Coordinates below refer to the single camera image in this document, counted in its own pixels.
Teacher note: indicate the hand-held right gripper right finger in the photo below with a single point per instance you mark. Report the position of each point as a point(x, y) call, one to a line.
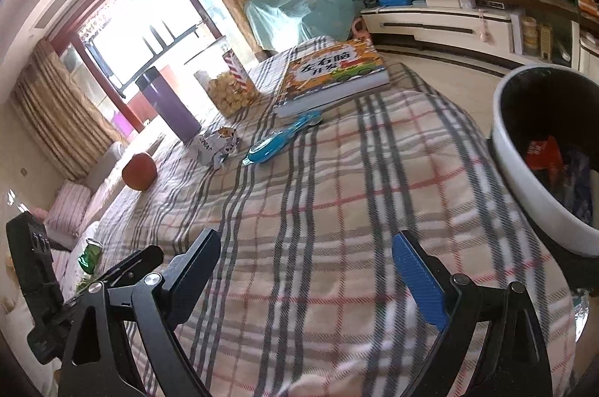
point(421, 284)

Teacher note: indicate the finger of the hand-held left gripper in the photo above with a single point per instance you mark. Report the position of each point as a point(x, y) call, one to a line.
point(135, 263)

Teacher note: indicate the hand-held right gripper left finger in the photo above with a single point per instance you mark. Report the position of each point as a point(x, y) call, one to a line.
point(199, 275)

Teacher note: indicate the white round trash bin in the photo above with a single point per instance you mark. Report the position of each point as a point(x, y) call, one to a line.
point(514, 172)

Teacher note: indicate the red snack wrapper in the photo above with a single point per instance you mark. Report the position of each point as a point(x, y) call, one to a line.
point(545, 156)

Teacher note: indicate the blue plastic wrapper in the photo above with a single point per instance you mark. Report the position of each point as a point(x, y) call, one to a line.
point(578, 186)

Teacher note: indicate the black bin liner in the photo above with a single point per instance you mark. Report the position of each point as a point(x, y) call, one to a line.
point(561, 107)

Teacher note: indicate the green drink can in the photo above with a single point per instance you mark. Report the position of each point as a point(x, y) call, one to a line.
point(90, 256)

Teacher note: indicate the pink striped cushion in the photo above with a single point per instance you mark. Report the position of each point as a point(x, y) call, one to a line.
point(68, 207)

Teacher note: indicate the red round fruit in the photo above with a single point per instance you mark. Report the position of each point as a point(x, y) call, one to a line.
point(139, 171)

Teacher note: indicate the crumpled snack wrapper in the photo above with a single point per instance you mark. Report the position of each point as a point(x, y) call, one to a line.
point(217, 147)

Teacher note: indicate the beige patterned curtain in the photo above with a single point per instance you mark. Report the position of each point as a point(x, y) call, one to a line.
point(61, 111)

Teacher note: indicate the teal blue toy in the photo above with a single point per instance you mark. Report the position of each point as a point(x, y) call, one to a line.
point(281, 139)

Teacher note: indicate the purple drink bottle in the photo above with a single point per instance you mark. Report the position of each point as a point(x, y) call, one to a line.
point(168, 107)

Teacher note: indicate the clear bag of snacks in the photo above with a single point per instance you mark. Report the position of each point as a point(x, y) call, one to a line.
point(231, 93)

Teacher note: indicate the red framed window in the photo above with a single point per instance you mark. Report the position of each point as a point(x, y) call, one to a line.
point(140, 13)

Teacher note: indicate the white television stand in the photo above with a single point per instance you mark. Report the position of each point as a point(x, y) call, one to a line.
point(435, 23)

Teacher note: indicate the pink hanging spoon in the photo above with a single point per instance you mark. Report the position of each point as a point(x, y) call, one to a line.
point(484, 30)

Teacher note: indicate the grey remote control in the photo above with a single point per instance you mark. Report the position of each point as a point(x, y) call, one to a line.
point(562, 51)

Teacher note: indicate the stack of tape rolls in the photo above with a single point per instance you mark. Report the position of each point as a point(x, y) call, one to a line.
point(529, 31)

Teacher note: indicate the teal dust cover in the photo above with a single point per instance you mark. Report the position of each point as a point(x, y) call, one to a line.
point(299, 9)

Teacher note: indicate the small white box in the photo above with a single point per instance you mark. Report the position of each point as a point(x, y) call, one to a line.
point(468, 3)

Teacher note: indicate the black set-top box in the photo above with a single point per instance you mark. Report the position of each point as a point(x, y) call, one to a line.
point(494, 5)

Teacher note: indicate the orange snack tray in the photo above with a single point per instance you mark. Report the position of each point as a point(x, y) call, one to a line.
point(588, 2)

